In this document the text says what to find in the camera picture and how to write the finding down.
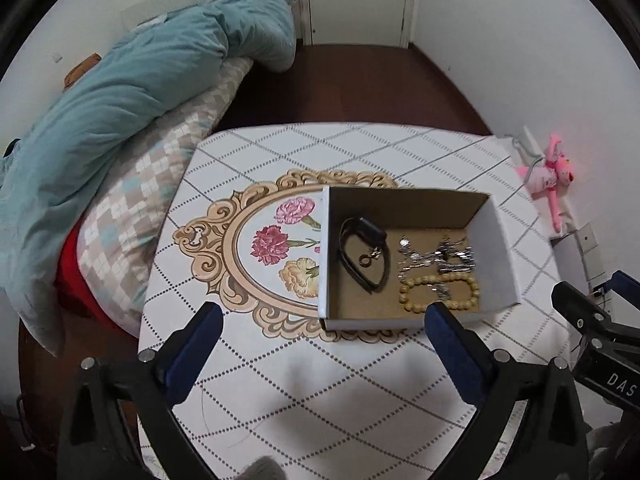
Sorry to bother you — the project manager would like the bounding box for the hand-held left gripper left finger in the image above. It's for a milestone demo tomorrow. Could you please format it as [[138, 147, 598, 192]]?
[[59, 301, 225, 480]]

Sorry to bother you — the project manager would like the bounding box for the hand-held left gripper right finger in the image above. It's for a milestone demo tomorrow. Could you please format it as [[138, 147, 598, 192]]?
[[423, 301, 590, 480]]

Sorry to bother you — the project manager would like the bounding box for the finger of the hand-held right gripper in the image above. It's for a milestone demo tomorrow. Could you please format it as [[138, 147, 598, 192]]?
[[551, 281, 640, 346], [612, 269, 640, 309]]

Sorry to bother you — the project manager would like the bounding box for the wooden bead bracelet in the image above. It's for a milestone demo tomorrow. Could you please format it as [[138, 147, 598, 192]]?
[[398, 275, 481, 314]]

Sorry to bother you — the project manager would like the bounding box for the cardboard box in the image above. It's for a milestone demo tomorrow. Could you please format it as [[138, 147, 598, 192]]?
[[318, 184, 522, 332]]

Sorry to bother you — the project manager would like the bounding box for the thick silver chain bracelet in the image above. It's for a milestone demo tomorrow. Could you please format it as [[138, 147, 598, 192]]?
[[435, 239, 477, 275]]

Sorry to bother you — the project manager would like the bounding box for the thin silver chain necklace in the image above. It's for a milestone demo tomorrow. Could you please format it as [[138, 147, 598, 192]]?
[[398, 236, 437, 282]]

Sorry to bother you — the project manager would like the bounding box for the black wrist band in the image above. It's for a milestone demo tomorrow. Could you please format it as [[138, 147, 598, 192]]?
[[339, 216, 389, 295]]

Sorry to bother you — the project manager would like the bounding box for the floral diamond-pattern tablecloth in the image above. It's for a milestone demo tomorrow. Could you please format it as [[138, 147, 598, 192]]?
[[137, 120, 577, 480]]

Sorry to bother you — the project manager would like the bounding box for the pink plush toy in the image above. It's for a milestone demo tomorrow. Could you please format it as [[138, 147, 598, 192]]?
[[517, 133, 576, 234]]

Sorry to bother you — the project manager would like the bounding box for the red cloth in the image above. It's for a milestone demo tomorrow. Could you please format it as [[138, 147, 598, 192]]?
[[53, 219, 114, 319]]

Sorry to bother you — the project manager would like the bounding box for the checkered bed sheet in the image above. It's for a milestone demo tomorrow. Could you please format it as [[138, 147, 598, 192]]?
[[77, 55, 254, 337]]

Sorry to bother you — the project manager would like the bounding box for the light blue quilt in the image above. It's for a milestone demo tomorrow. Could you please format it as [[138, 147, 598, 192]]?
[[0, 0, 297, 359]]

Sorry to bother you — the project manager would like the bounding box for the brown plush object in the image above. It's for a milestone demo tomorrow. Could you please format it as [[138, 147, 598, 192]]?
[[62, 53, 104, 92]]

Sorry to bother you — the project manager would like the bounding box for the white door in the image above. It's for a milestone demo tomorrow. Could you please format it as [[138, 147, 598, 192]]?
[[302, 0, 419, 49]]

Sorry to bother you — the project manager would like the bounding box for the beige wall socket panel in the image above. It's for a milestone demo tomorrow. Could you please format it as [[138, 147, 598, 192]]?
[[574, 222, 609, 282]]

